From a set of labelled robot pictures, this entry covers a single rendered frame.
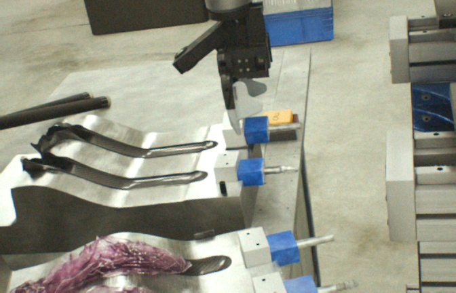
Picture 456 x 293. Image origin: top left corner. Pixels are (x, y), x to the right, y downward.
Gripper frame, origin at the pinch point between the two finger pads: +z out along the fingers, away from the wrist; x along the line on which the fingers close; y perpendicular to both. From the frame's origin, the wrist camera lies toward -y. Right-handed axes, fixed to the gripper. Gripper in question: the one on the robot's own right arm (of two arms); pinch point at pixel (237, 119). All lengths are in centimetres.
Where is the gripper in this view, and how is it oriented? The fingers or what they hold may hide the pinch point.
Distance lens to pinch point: 117.3
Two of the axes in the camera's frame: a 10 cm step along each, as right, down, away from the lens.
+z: 1.7, 8.8, 4.4
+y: 9.8, -0.8, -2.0
